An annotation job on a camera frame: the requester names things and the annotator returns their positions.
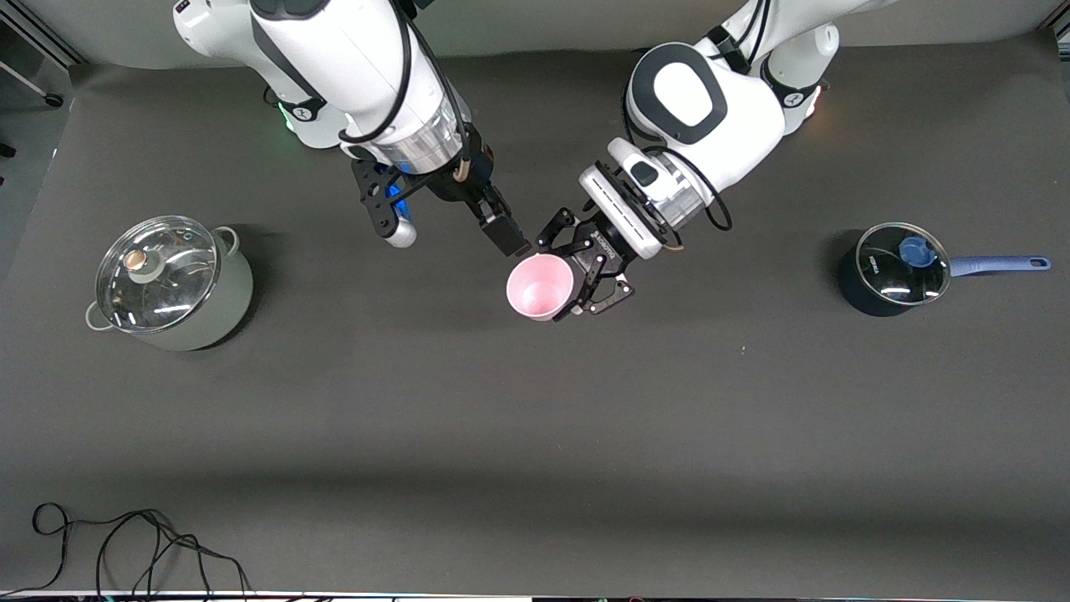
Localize pink plastic cup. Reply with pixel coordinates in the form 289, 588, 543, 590
506, 253, 576, 323

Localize dark grey table mat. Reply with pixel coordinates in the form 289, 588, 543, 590
0, 33, 1070, 596

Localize glass lid with blue knob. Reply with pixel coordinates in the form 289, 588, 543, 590
855, 222, 952, 306

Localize glass lid with metal knob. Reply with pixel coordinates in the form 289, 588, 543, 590
94, 216, 220, 335

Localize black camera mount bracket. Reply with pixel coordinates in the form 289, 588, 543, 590
351, 157, 404, 240

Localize black arm-mounted cable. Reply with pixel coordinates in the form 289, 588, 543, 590
623, 0, 735, 252
337, 0, 471, 202

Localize grey-green two-handled stockpot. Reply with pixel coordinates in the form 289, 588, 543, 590
85, 216, 254, 352

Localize dark blue long-handled saucepan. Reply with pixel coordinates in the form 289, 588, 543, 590
838, 222, 1052, 319

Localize loose thin black cable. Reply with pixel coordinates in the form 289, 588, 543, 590
0, 502, 252, 599

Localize aluminium frame rail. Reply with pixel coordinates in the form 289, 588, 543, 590
0, 0, 86, 68

